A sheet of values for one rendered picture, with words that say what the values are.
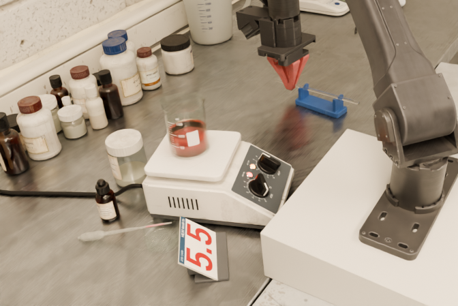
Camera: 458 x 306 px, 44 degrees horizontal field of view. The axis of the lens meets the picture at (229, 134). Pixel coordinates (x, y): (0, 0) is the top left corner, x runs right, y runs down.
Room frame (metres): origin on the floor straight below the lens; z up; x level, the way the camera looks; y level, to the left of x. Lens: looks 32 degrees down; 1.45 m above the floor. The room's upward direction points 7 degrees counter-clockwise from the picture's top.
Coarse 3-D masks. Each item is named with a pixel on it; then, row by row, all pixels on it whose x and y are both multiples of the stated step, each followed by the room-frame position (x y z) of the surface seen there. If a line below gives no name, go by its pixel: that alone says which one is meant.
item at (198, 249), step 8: (192, 224) 0.61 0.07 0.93; (192, 232) 0.60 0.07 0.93; (200, 232) 0.60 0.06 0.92; (208, 232) 0.61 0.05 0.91; (192, 240) 0.58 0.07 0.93; (200, 240) 0.59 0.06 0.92; (208, 240) 0.59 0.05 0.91; (192, 248) 0.56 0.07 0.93; (200, 248) 0.57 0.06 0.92; (208, 248) 0.58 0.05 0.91; (192, 256) 0.55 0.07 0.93; (200, 256) 0.56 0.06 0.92; (208, 256) 0.56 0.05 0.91; (192, 264) 0.53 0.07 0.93; (200, 264) 0.54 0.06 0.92; (208, 264) 0.55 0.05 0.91; (208, 272) 0.53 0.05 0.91
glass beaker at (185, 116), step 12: (168, 96) 0.74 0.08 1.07; (180, 96) 0.74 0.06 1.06; (192, 96) 0.74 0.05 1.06; (168, 108) 0.73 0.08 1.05; (180, 108) 0.74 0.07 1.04; (192, 108) 0.74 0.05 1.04; (204, 108) 0.71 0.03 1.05; (168, 120) 0.69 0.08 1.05; (180, 120) 0.69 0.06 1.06; (192, 120) 0.69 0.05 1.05; (204, 120) 0.70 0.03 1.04; (168, 132) 0.70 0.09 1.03; (180, 132) 0.69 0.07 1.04; (192, 132) 0.69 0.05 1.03; (204, 132) 0.70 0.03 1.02; (180, 144) 0.69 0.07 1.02; (192, 144) 0.69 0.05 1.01; (204, 144) 0.70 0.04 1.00; (180, 156) 0.69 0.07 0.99; (192, 156) 0.69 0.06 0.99
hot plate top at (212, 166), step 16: (160, 144) 0.74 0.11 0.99; (224, 144) 0.71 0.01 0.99; (160, 160) 0.69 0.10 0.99; (176, 160) 0.69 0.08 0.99; (192, 160) 0.68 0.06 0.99; (208, 160) 0.68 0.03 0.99; (224, 160) 0.67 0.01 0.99; (160, 176) 0.66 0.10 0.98; (176, 176) 0.66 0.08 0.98; (192, 176) 0.65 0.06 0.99; (208, 176) 0.64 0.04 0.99
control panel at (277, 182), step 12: (252, 156) 0.71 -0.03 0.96; (240, 168) 0.68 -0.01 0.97; (252, 168) 0.69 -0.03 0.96; (288, 168) 0.71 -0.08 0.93; (240, 180) 0.66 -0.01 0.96; (276, 180) 0.68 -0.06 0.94; (240, 192) 0.63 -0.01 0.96; (276, 192) 0.65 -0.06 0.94; (264, 204) 0.62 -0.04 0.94; (276, 204) 0.63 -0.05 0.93
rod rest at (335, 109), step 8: (304, 96) 0.97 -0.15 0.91; (312, 96) 0.97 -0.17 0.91; (296, 104) 0.96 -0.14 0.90; (304, 104) 0.95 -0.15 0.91; (312, 104) 0.94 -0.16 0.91; (320, 104) 0.93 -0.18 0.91; (328, 104) 0.93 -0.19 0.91; (336, 104) 0.90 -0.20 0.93; (320, 112) 0.92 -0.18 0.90; (328, 112) 0.91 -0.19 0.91; (336, 112) 0.90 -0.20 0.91; (344, 112) 0.91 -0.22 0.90
